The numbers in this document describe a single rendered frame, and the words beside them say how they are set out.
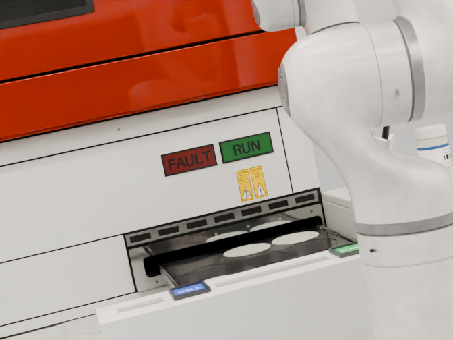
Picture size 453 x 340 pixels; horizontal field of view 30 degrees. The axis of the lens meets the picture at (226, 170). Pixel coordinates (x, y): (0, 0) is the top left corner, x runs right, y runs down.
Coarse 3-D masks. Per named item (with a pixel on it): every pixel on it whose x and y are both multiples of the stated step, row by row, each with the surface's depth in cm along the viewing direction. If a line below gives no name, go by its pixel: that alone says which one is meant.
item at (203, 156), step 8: (184, 152) 183; (192, 152) 183; (200, 152) 183; (208, 152) 184; (168, 160) 182; (176, 160) 182; (184, 160) 183; (192, 160) 183; (200, 160) 183; (208, 160) 184; (168, 168) 182; (176, 168) 182; (184, 168) 183; (192, 168) 183
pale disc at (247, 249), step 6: (240, 246) 181; (246, 246) 180; (252, 246) 179; (258, 246) 177; (264, 246) 176; (228, 252) 177; (234, 252) 176; (240, 252) 175; (246, 252) 174; (252, 252) 173
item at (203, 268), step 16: (272, 240) 181; (320, 240) 171; (336, 240) 168; (208, 256) 178; (224, 256) 174; (240, 256) 171; (256, 256) 169; (272, 256) 166; (288, 256) 163; (176, 272) 169; (192, 272) 166; (208, 272) 164; (224, 272) 161; (240, 272) 158
